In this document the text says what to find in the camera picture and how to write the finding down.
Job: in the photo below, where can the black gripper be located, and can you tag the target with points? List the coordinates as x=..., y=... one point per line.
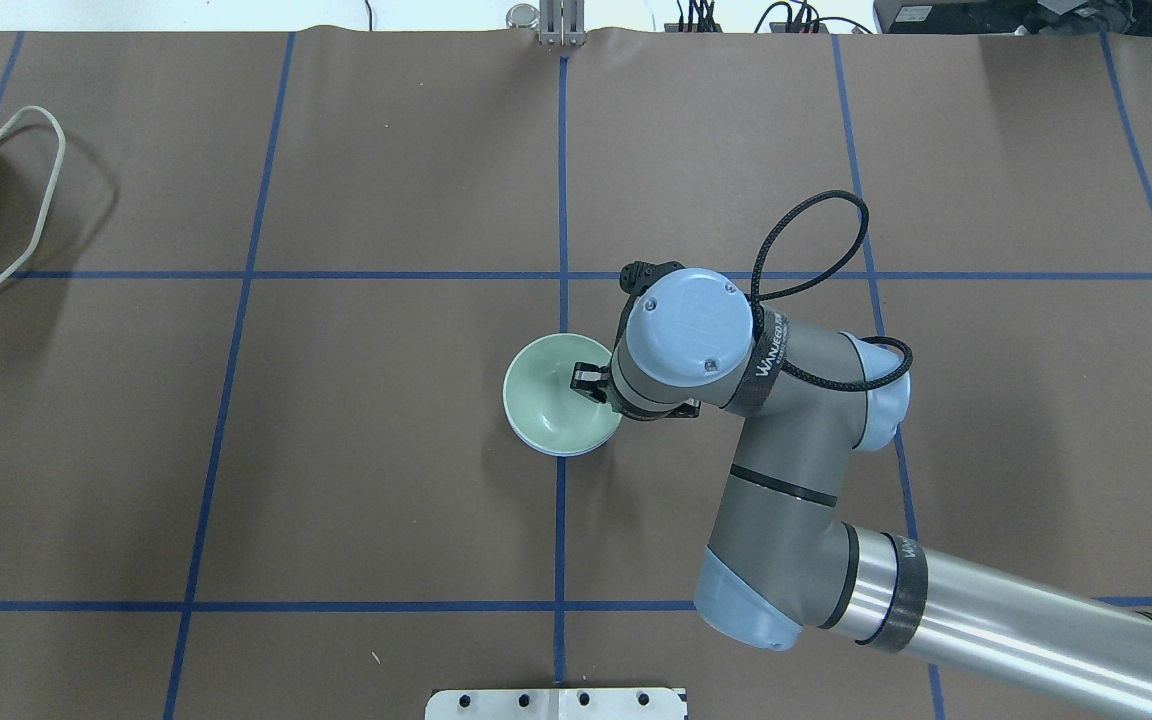
x=591, y=385

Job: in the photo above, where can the green bowl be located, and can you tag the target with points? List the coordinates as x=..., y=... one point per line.
x=536, y=387

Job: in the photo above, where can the blue bowl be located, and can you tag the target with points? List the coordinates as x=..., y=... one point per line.
x=566, y=440

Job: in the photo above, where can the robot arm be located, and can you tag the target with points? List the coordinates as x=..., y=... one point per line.
x=779, y=560

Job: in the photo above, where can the blue tape line lengthwise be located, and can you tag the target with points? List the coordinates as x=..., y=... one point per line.
x=563, y=234

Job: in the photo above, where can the blue tape line left inner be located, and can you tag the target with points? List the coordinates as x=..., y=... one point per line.
x=196, y=556

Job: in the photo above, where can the blue tape line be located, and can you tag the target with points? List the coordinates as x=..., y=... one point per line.
x=196, y=556
x=876, y=306
x=10, y=62

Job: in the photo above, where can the blue tape line right inner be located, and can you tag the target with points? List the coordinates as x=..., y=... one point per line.
x=876, y=306

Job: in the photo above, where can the black electronics box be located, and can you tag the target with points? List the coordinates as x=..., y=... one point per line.
x=1055, y=18

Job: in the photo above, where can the blue tape line crosswise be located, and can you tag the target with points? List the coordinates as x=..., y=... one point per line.
x=358, y=275

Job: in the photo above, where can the blue tape line left outer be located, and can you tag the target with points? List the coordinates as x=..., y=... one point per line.
x=10, y=62

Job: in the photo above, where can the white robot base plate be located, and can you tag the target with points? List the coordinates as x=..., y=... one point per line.
x=559, y=703

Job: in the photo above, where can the metal clamp bracket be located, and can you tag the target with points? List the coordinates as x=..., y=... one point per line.
x=561, y=23

